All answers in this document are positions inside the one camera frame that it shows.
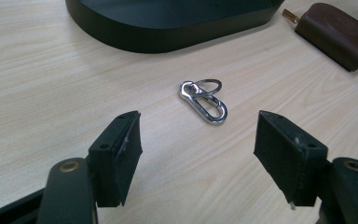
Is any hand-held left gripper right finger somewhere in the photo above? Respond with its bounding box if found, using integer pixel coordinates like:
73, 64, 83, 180
253, 109, 329, 207

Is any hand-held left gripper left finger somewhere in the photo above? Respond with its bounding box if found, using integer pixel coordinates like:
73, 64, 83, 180
87, 110, 144, 208

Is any silver carabiner keychain clip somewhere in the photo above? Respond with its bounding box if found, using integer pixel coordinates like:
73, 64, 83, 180
178, 80, 228, 126

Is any brown leather key pouch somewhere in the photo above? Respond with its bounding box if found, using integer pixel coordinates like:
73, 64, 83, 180
294, 2, 358, 73

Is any brass key tip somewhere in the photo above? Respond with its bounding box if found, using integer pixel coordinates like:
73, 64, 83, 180
282, 8, 301, 24

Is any black oval tray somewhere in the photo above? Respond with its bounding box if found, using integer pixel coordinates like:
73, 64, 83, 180
64, 0, 285, 54

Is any silver key ring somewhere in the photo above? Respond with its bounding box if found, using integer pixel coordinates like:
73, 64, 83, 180
195, 78, 224, 95

